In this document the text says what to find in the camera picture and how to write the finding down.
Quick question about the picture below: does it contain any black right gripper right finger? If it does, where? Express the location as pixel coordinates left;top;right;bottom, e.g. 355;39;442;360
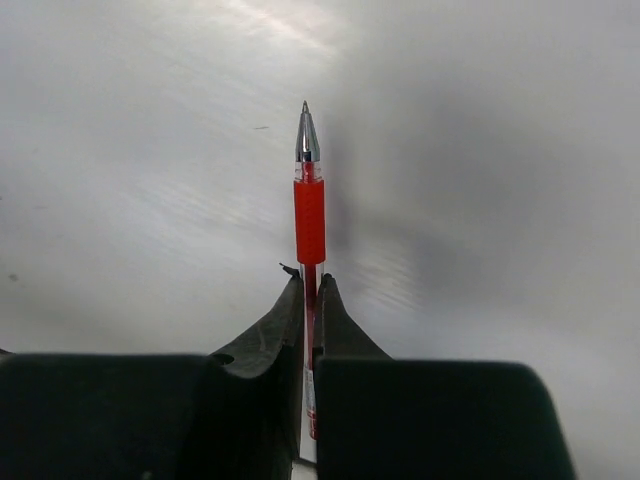
313;275;576;479

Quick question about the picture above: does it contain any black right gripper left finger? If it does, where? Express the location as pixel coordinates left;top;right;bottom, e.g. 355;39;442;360
1;269;304;479

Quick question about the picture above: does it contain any red gel pen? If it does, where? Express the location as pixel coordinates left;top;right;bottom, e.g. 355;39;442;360
293;102;326;440

